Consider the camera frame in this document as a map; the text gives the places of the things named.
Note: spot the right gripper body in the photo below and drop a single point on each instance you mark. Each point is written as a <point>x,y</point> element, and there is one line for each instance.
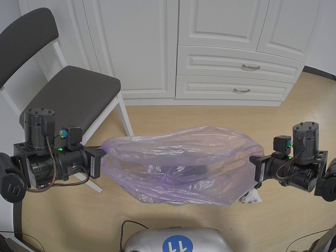
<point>262,171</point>

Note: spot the white wardrobe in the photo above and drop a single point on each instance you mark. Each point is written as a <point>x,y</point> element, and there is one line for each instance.
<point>217,9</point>

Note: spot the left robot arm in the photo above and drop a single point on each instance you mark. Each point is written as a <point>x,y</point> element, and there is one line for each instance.
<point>39,130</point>

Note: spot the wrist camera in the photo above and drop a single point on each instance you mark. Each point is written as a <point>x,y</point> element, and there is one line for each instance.
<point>279,144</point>
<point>74,136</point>

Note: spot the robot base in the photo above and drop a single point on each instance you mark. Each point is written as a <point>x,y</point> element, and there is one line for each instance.
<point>147,241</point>

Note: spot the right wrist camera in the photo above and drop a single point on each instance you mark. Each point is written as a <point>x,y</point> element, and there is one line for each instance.
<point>279,144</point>

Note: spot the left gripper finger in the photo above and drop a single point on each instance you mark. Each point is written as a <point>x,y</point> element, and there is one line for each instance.
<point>98,151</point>

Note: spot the white chair dark grey seat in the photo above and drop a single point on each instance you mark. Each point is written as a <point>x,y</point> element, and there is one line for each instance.
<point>78,88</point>

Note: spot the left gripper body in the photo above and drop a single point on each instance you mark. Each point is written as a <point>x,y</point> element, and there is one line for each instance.
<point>76,161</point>

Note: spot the purple plastic bag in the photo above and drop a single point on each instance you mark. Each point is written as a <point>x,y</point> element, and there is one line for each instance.
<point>183,146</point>

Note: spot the white trash bin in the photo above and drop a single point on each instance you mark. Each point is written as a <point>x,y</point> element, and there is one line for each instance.
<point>181,171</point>

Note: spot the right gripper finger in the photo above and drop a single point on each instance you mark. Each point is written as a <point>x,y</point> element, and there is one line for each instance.
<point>254,159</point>

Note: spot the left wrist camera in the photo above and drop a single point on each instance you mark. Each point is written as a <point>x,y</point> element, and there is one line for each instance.
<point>74,136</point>

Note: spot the crumpled white printed paper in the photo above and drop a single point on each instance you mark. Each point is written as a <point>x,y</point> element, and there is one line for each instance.
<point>253,198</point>

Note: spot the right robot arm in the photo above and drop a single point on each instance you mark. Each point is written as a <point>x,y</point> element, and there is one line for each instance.
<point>305,140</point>

